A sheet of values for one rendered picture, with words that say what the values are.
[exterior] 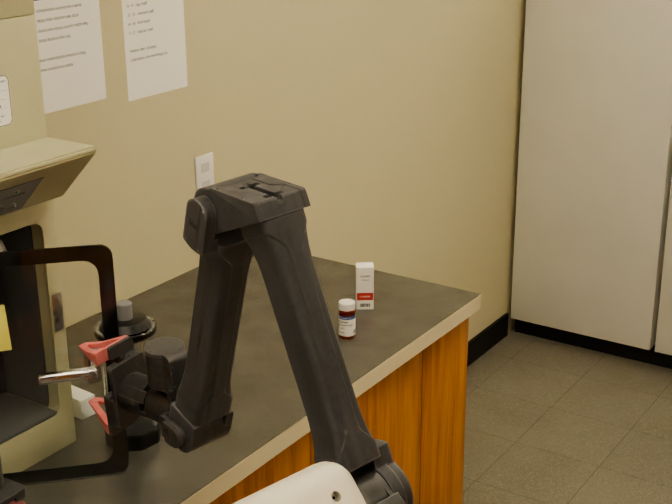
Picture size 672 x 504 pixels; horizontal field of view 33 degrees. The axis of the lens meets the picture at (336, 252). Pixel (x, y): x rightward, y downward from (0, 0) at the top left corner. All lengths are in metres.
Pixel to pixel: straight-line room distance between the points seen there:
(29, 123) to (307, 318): 0.78
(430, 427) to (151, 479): 0.93
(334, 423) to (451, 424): 1.55
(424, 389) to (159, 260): 0.74
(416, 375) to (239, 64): 0.96
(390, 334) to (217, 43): 0.90
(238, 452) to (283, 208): 0.86
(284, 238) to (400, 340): 1.23
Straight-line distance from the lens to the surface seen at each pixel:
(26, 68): 1.89
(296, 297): 1.27
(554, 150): 4.51
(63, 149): 1.84
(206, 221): 1.31
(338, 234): 3.51
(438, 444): 2.79
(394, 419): 2.55
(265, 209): 1.26
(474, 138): 4.25
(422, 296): 2.71
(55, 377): 1.78
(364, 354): 2.41
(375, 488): 1.32
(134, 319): 2.01
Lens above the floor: 1.96
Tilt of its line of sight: 20 degrees down
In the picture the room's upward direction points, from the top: straight up
